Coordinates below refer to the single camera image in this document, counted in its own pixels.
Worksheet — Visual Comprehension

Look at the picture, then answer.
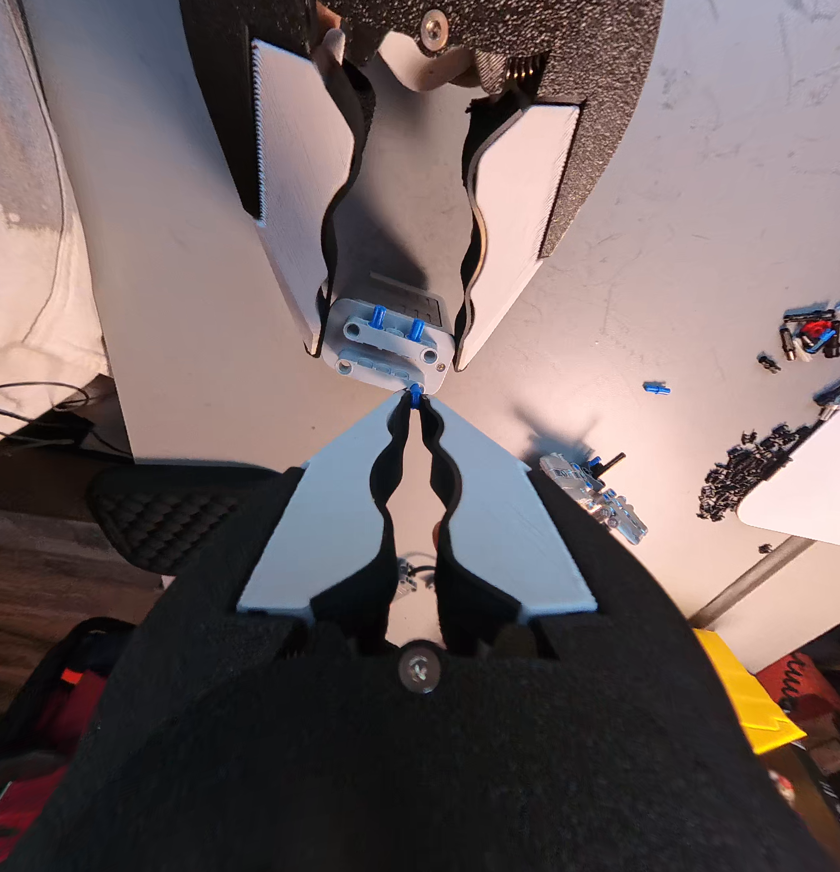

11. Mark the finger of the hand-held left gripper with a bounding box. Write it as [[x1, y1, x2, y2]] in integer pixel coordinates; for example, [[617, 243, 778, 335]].
[[452, 99, 582, 373], [247, 39, 361, 358]]

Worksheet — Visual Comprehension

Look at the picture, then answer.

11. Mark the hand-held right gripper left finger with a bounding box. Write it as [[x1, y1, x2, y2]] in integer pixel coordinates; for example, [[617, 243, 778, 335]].
[[237, 393, 421, 648]]

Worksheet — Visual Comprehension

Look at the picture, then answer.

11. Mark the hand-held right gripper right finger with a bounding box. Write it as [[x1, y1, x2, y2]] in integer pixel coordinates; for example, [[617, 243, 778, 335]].
[[418, 396, 598, 648]]

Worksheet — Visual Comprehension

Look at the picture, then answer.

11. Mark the grey transparent engine model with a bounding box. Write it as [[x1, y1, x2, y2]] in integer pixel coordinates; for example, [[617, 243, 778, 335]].
[[536, 450, 652, 546]]

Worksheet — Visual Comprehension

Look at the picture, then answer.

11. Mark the grey battery box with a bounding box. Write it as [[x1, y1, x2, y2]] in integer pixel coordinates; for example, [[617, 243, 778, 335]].
[[322, 266, 459, 389]]

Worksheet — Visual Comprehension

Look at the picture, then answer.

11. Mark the pile of mixed building pieces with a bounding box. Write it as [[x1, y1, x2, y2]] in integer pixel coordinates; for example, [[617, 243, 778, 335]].
[[757, 289, 840, 410]]

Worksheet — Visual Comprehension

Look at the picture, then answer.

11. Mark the grey desk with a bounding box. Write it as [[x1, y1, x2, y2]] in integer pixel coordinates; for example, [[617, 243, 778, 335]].
[[19, 0, 840, 669]]

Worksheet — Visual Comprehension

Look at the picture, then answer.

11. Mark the pile of black links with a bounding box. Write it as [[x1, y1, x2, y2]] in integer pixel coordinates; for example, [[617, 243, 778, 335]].
[[697, 423, 816, 521]]

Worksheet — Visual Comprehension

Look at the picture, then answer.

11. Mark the yellow plastic bin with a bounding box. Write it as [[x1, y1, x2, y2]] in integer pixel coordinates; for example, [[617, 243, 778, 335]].
[[693, 627, 809, 757]]

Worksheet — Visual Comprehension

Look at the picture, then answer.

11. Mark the red black backpack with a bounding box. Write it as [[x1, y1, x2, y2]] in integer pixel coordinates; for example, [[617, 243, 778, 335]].
[[0, 616, 138, 872]]

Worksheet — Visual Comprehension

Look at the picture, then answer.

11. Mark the thin black cable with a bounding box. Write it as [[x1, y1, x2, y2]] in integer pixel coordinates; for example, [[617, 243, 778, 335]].
[[0, 382, 97, 453]]

